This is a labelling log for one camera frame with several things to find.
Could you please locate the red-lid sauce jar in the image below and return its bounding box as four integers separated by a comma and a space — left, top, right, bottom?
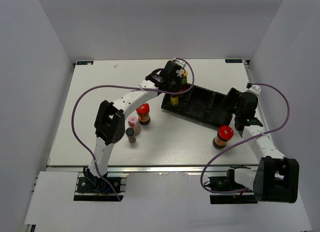
212, 125, 234, 149
136, 103, 151, 125

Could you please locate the black three-compartment tray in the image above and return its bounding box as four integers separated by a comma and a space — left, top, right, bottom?
161, 86, 233, 128

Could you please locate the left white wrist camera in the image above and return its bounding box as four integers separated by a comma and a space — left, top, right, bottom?
173, 58, 186, 69

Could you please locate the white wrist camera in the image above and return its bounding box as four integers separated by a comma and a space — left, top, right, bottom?
173, 58, 186, 69
245, 83, 261, 96

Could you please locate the left blue corner sticker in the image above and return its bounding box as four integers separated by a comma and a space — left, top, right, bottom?
76, 61, 94, 66

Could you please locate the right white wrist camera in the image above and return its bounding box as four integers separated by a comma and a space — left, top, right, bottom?
245, 83, 261, 96

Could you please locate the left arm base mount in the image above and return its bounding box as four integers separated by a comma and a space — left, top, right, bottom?
73, 167, 127, 202

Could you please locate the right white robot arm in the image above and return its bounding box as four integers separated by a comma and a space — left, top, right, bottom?
221, 86, 300, 203

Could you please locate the pink-lid spice bottle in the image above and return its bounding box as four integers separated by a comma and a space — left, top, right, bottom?
128, 116, 141, 136

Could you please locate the black-lid spice bottle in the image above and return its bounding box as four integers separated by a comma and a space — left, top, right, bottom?
125, 127, 137, 144

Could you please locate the yellow-label small bottle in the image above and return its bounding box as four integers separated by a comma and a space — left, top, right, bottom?
170, 95, 179, 107

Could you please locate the red-label sauce bottle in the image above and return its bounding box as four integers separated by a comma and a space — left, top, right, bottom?
179, 70, 188, 92

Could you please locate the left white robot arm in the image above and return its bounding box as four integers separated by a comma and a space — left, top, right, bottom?
84, 59, 186, 192

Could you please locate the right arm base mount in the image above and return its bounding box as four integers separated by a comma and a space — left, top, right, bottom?
204, 168, 257, 205

